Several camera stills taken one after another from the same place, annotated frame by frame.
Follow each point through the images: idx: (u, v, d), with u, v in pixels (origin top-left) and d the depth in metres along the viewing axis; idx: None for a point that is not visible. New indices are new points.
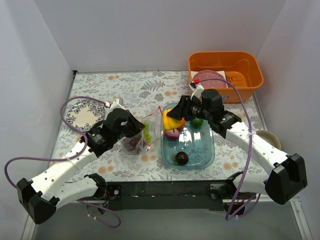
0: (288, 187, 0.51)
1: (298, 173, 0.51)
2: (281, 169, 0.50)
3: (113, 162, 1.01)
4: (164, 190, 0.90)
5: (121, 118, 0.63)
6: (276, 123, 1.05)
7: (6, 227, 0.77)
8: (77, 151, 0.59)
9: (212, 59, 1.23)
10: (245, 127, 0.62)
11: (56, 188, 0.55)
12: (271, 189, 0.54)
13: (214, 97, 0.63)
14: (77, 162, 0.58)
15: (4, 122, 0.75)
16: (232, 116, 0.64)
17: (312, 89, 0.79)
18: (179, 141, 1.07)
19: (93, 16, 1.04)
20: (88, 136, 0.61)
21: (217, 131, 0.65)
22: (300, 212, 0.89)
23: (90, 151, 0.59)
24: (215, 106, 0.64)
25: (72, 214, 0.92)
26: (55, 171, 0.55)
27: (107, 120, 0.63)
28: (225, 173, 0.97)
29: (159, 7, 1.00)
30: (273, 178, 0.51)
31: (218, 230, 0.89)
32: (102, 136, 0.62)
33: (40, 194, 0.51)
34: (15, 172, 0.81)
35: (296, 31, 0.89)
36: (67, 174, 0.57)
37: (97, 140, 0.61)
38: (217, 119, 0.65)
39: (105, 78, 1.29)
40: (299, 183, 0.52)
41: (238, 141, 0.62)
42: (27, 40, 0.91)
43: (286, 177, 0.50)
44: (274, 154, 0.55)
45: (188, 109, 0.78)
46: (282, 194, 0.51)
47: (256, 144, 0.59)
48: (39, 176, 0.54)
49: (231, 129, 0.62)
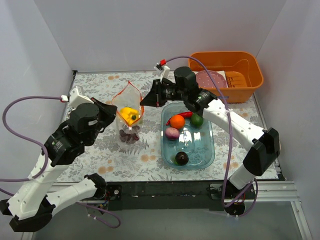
0: (265, 159, 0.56)
1: (273, 146, 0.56)
2: (260, 144, 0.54)
3: (113, 162, 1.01)
4: (164, 190, 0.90)
5: (87, 118, 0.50)
6: (276, 123, 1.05)
7: (6, 227, 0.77)
8: (41, 167, 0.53)
9: (212, 59, 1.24)
10: (222, 105, 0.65)
11: (35, 205, 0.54)
12: (250, 163, 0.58)
13: (188, 75, 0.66)
14: (43, 179, 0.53)
15: (4, 122, 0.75)
16: (208, 94, 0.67)
17: (312, 89, 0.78)
18: (179, 141, 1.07)
19: (93, 17, 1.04)
20: (49, 145, 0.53)
21: (194, 110, 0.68)
22: (300, 212, 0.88)
23: (52, 165, 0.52)
24: (189, 85, 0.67)
25: (71, 214, 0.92)
26: (23, 193, 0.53)
27: (69, 122, 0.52)
28: (225, 173, 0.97)
29: (159, 7, 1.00)
30: (252, 153, 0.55)
31: (219, 231, 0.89)
32: (63, 142, 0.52)
33: (16, 217, 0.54)
34: (15, 171, 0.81)
35: (296, 31, 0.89)
36: (39, 192, 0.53)
37: (58, 150, 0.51)
38: (192, 98, 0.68)
39: (106, 78, 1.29)
40: (273, 154, 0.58)
41: (216, 120, 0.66)
42: (27, 40, 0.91)
43: (264, 151, 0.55)
44: (251, 131, 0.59)
45: (161, 93, 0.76)
46: (260, 166, 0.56)
47: (234, 122, 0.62)
48: (13, 198, 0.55)
49: (208, 108, 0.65)
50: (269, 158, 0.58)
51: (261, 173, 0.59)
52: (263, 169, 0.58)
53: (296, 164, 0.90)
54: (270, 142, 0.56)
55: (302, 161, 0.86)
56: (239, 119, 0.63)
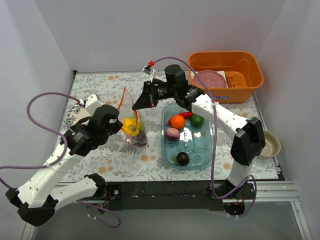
0: (249, 148, 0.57)
1: (257, 135, 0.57)
2: (243, 132, 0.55)
3: (113, 162, 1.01)
4: (164, 190, 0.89)
5: (110, 115, 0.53)
6: (276, 123, 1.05)
7: (6, 227, 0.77)
8: (57, 155, 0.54)
9: (212, 59, 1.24)
10: (208, 99, 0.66)
11: (46, 193, 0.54)
12: (236, 152, 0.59)
13: (178, 72, 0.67)
14: (59, 167, 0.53)
15: (4, 122, 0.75)
16: (196, 90, 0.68)
17: (312, 89, 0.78)
18: (179, 141, 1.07)
19: (93, 16, 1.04)
20: (68, 136, 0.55)
21: (183, 106, 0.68)
22: (300, 212, 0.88)
23: (71, 153, 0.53)
24: (179, 81, 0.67)
25: (71, 213, 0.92)
26: (37, 180, 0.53)
27: (94, 116, 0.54)
28: (225, 173, 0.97)
29: (159, 7, 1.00)
30: (236, 142, 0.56)
31: (219, 231, 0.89)
32: (82, 134, 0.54)
33: (26, 205, 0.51)
34: (15, 171, 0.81)
35: (295, 31, 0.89)
36: (52, 180, 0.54)
37: (78, 140, 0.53)
38: (182, 94, 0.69)
39: (106, 78, 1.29)
40: (259, 144, 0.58)
41: (203, 113, 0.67)
42: (27, 39, 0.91)
43: (247, 139, 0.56)
44: (235, 121, 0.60)
45: (153, 93, 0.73)
46: (245, 155, 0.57)
47: (220, 114, 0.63)
48: (24, 186, 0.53)
49: (196, 103, 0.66)
50: (255, 148, 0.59)
51: (247, 163, 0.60)
52: (250, 158, 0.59)
53: (297, 164, 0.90)
54: (254, 131, 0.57)
55: (302, 161, 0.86)
56: (224, 110, 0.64)
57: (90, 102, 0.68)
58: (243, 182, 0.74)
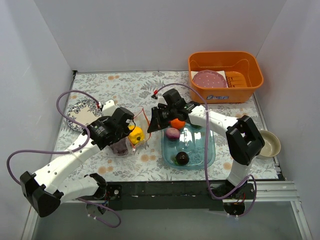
0: (246, 146, 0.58)
1: (251, 132, 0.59)
2: (234, 130, 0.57)
3: (113, 162, 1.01)
4: (164, 190, 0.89)
5: (128, 115, 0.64)
6: (276, 123, 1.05)
7: (6, 227, 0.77)
8: (79, 143, 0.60)
9: (212, 60, 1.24)
10: (202, 108, 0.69)
11: (58, 181, 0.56)
12: (235, 152, 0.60)
13: (172, 92, 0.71)
14: (80, 155, 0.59)
15: (4, 121, 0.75)
16: (192, 104, 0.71)
17: (312, 89, 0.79)
18: (179, 141, 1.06)
19: (93, 16, 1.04)
20: (90, 129, 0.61)
21: (183, 119, 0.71)
22: (300, 212, 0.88)
23: (93, 143, 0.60)
24: (175, 99, 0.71)
25: (71, 213, 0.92)
26: (57, 164, 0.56)
27: (113, 115, 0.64)
28: (225, 173, 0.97)
29: (159, 6, 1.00)
30: (230, 140, 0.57)
31: (219, 231, 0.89)
32: (104, 128, 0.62)
33: (43, 187, 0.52)
34: (15, 171, 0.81)
35: (295, 31, 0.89)
36: (70, 167, 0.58)
37: (100, 133, 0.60)
38: (181, 108, 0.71)
39: (106, 78, 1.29)
40: (256, 142, 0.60)
41: (199, 121, 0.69)
42: (27, 39, 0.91)
43: (240, 136, 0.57)
44: (227, 121, 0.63)
45: (158, 116, 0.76)
46: (242, 152, 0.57)
47: (212, 117, 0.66)
48: (41, 170, 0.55)
49: (191, 113, 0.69)
50: (253, 146, 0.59)
51: (248, 162, 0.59)
52: (249, 157, 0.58)
53: (297, 164, 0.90)
54: (248, 129, 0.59)
55: (302, 161, 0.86)
56: (216, 114, 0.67)
57: (107, 107, 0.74)
58: (243, 182, 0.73)
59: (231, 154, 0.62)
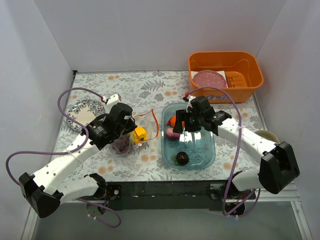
0: (280, 175, 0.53)
1: (288, 161, 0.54)
2: (270, 156, 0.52)
3: (113, 162, 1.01)
4: (164, 190, 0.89)
5: (126, 112, 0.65)
6: (276, 123, 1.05)
7: (6, 227, 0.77)
8: (78, 144, 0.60)
9: (212, 60, 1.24)
10: (235, 122, 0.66)
11: (57, 182, 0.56)
12: (265, 179, 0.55)
13: (201, 99, 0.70)
14: (79, 155, 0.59)
15: (4, 121, 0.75)
16: (223, 114, 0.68)
17: (312, 89, 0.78)
18: (179, 142, 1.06)
19: (93, 16, 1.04)
20: (89, 129, 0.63)
21: (210, 129, 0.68)
22: (300, 212, 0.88)
23: (92, 144, 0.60)
24: (203, 107, 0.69)
25: (71, 213, 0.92)
26: (56, 165, 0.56)
27: (110, 114, 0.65)
28: (225, 173, 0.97)
29: (159, 6, 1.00)
30: (264, 167, 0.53)
31: (219, 231, 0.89)
32: (102, 128, 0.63)
33: (42, 188, 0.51)
34: (15, 171, 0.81)
35: (295, 31, 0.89)
36: (70, 167, 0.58)
37: (98, 133, 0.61)
38: (209, 117, 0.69)
39: (106, 78, 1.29)
40: (291, 171, 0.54)
41: (230, 136, 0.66)
42: (27, 39, 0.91)
43: (276, 164, 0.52)
44: (263, 144, 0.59)
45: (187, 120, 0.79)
46: (275, 183, 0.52)
47: (246, 137, 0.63)
48: (40, 171, 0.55)
49: (221, 125, 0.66)
50: (287, 175, 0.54)
51: (278, 192, 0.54)
52: (281, 188, 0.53)
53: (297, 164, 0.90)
54: (284, 157, 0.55)
55: (301, 161, 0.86)
56: (252, 134, 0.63)
57: (112, 101, 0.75)
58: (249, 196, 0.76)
59: (259, 180, 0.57)
